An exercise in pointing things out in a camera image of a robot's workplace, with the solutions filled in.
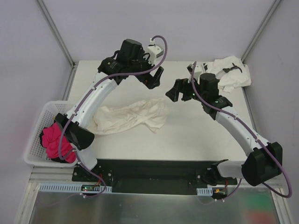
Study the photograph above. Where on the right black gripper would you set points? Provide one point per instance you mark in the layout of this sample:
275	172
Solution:
184	88

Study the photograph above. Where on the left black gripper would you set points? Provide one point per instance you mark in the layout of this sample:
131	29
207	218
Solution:
147	76

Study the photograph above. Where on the cream white t shirt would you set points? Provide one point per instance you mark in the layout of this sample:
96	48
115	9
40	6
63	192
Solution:
110	120

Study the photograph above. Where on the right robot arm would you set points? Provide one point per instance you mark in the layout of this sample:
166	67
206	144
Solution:
263	158

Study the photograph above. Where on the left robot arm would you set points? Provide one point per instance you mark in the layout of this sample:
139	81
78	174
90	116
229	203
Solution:
130	60

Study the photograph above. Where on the white black printed t shirt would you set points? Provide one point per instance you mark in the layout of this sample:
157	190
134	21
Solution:
230	72

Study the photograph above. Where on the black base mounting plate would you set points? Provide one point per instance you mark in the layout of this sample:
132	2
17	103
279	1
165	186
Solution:
153	177

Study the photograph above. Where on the pink red t shirt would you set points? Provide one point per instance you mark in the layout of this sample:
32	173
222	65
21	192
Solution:
66	147

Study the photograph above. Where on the white plastic laundry basket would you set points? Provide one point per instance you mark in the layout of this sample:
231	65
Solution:
41	150

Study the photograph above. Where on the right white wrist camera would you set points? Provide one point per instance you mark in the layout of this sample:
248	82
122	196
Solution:
197	71

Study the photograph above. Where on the right white cable duct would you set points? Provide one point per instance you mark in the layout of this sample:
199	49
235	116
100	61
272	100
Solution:
204	191

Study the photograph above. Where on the white cable duct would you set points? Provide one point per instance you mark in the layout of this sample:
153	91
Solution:
73	188
204	191

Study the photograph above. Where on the right aluminium frame post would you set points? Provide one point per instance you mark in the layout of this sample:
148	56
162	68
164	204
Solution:
261	28

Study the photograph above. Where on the aluminium frame post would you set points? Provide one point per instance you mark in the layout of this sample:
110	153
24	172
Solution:
55	32
261	28

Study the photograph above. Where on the left aluminium frame post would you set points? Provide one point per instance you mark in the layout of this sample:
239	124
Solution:
55	32

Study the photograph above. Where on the left white cable duct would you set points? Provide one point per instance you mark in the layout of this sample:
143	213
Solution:
73	188

